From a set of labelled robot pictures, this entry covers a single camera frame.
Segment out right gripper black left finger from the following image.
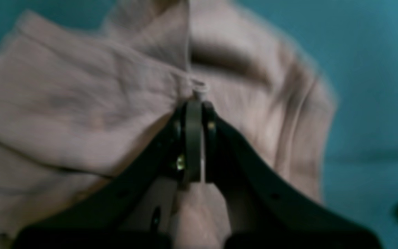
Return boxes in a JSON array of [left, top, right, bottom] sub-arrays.
[[12, 101, 202, 249]]

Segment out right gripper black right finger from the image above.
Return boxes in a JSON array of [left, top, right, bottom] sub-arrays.
[[202, 101, 382, 249]]

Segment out pink T-shirt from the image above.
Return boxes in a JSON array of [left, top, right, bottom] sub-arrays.
[[0, 0, 335, 249]]

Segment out blue table cloth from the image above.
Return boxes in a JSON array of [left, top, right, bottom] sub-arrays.
[[240, 0, 398, 249]]

